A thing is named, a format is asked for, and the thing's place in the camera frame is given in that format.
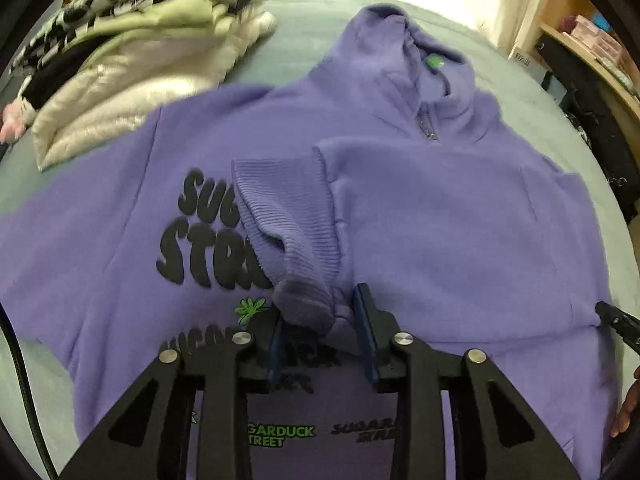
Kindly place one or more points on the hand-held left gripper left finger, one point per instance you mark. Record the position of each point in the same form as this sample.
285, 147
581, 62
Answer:
273, 352

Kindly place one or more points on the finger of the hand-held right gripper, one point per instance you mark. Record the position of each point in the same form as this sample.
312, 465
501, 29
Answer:
617, 322

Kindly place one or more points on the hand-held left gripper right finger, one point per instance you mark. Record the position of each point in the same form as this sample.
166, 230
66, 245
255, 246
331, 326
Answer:
363, 332

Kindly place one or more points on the purple hoodie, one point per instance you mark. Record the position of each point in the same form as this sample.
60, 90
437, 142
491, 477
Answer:
425, 210

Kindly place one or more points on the black hanging clothes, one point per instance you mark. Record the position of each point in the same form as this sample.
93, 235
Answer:
600, 145

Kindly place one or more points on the person's right hand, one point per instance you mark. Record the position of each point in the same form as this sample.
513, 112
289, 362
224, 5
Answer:
627, 410

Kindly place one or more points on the wooden shelf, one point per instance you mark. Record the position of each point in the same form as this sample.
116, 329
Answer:
607, 82

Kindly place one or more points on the stack of pink boxes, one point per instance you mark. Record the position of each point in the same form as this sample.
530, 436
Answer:
595, 35

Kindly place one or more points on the cream puffy jacket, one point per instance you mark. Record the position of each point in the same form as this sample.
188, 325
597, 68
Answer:
115, 90

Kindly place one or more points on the blue-grey bed sheet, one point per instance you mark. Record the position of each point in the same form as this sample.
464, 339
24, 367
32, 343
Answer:
300, 15

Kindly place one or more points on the pink plush toy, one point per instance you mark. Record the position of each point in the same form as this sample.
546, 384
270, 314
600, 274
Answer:
11, 120

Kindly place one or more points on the light green garment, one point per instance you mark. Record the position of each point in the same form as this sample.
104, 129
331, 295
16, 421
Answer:
165, 17

